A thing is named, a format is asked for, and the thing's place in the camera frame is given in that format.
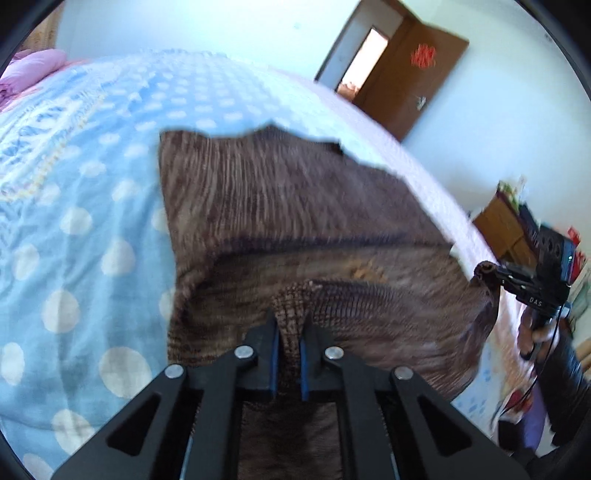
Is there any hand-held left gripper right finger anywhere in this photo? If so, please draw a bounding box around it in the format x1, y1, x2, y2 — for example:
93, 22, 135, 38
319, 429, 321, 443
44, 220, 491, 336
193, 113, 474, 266
299, 323, 532, 480

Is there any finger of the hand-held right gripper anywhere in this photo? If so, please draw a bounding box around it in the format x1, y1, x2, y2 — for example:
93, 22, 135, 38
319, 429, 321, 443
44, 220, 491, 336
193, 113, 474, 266
482, 276, 532, 302
475, 261, 536, 281

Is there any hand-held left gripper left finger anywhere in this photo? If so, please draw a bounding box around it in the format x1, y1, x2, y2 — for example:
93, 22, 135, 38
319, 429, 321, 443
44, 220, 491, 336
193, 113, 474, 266
51, 309, 280, 480

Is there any brown knit sweater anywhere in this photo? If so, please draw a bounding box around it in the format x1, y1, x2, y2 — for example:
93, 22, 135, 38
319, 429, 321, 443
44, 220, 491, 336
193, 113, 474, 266
158, 122, 502, 480

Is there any person's right hand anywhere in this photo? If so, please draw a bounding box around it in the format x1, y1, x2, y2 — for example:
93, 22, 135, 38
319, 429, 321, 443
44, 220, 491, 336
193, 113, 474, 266
516, 309, 561, 363

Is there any brown wooden desk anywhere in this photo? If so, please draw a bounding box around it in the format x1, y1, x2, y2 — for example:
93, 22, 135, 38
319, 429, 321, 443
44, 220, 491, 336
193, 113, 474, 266
472, 194, 539, 268

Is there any green cloth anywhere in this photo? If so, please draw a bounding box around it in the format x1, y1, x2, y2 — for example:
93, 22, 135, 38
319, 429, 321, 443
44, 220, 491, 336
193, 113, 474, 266
496, 178, 527, 200

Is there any purple cloth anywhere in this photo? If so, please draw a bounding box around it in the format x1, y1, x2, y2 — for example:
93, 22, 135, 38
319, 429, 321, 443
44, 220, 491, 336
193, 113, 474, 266
496, 388, 555, 462

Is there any brown wooden door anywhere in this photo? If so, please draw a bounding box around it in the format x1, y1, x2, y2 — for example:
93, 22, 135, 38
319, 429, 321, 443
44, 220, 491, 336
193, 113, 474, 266
353, 21, 471, 141

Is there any red paper door decoration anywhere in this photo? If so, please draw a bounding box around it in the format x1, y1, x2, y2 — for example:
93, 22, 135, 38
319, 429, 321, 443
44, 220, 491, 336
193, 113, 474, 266
410, 44, 437, 69

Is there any polka dot bed sheet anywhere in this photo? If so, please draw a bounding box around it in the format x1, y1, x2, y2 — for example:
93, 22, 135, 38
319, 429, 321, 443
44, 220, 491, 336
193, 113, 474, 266
0, 48, 546, 480

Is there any pink folded quilt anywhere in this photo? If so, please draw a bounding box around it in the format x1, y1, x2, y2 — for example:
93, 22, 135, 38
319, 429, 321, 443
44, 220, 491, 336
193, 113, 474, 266
0, 48, 68, 112

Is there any orange patterned curtain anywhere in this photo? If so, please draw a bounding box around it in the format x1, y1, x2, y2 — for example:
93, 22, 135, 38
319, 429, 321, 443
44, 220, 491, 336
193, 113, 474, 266
21, 4, 63, 51

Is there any black cable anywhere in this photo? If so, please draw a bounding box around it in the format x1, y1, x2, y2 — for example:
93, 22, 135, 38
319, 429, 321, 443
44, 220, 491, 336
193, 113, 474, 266
501, 302, 571, 416

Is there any brown door frame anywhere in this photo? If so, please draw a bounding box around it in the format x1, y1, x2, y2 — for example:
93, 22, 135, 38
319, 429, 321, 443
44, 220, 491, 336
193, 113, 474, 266
315, 0, 407, 93

